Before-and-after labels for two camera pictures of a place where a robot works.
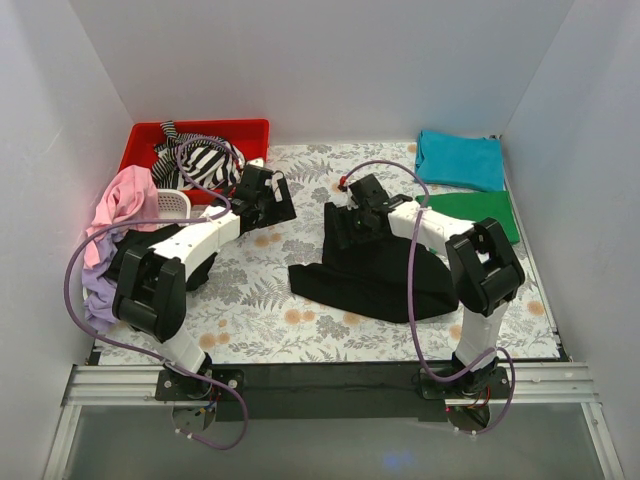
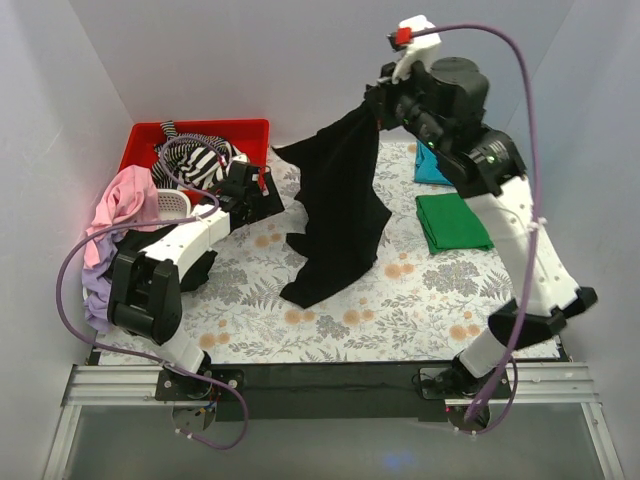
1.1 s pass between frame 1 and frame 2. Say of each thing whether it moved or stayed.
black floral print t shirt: moved
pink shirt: stayed
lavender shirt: stayed
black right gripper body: moved
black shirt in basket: stayed
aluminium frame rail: stayed
